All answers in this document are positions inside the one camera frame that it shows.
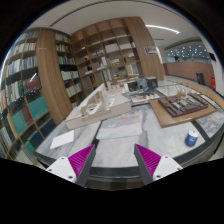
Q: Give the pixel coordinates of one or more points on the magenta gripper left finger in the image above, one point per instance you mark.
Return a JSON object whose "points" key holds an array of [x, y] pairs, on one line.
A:
{"points": [[76, 167]]}

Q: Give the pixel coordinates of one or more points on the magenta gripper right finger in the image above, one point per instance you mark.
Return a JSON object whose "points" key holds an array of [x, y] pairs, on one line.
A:
{"points": [[153, 166]]}

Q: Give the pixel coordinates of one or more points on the blue and white computer mouse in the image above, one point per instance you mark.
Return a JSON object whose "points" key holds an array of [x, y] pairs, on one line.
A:
{"points": [[191, 138]]}

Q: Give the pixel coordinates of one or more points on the white paper sheet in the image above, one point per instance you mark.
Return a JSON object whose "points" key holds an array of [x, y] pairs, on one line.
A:
{"points": [[62, 139]]}

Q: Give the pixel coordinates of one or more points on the brown architectural model on board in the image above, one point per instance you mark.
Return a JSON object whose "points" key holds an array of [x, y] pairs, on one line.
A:
{"points": [[173, 110]]}

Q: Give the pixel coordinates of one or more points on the white architectural model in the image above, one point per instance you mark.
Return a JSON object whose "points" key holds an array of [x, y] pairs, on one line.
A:
{"points": [[99, 105]]}

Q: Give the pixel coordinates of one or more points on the small flat white model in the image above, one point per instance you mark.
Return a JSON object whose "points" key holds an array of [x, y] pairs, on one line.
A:
{"points": [[143, 98]]}

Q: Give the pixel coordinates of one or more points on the clear acrylic display case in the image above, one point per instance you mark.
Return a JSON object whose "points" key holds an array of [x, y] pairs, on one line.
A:
{"points": [[180, 95]]}

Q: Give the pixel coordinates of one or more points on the black box on table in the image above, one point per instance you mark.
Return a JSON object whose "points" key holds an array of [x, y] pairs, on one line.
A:
{"points": [[152, 82]]}

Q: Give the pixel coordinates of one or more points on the large wooden bookshelf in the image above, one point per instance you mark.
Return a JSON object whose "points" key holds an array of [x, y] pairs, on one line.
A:
{"points": [[39, 85]]}

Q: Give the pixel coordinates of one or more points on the wooden display shelf unit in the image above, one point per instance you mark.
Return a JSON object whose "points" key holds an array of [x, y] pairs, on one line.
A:
{"points": [[115, 50]]}

